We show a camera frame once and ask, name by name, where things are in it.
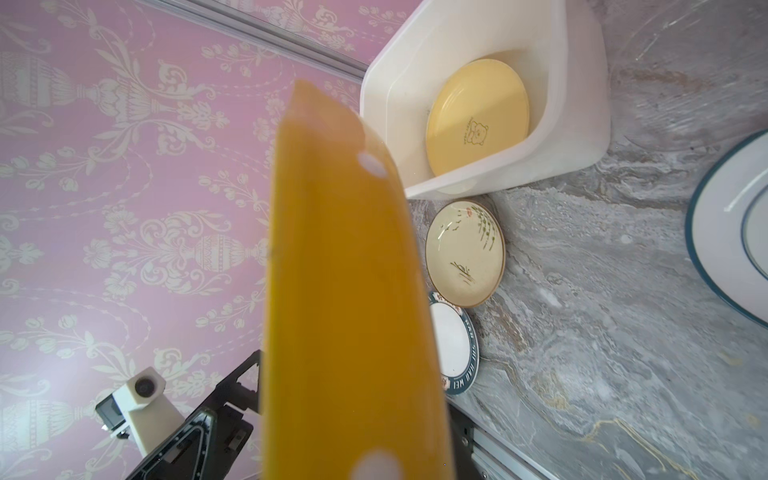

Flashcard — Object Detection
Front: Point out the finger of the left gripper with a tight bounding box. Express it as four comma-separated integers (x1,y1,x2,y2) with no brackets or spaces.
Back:
127,408,216,480
209,350,262,414

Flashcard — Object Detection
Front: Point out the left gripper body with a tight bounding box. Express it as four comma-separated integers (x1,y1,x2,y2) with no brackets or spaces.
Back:
203,401,260,479

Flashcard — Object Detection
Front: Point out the yellow polka dot plate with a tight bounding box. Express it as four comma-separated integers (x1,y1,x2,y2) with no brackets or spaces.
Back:
260,81,455,479

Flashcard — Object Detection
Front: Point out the green rimmed white plate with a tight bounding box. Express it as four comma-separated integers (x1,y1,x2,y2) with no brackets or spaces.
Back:
428,291,480,396

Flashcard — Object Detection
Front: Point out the pale yellow bear plate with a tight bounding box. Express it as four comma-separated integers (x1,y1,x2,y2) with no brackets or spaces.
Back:
425,59,530,176

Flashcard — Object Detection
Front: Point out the white plastic bin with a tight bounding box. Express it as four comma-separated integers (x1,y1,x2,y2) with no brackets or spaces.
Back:
360,1,611,200

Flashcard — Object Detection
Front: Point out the beige willow painted plate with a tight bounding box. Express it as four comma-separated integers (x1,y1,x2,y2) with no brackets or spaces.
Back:
425,200,506,308

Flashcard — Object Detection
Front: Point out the white plate black emblem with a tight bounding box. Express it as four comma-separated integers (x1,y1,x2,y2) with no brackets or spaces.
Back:
684,130,767,328

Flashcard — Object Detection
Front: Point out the aluminium front rail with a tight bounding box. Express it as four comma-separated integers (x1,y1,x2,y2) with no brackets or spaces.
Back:
447,400,557,480

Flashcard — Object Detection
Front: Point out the left corner aluminium post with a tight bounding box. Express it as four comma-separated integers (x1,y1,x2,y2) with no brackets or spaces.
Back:
144,0,367,82

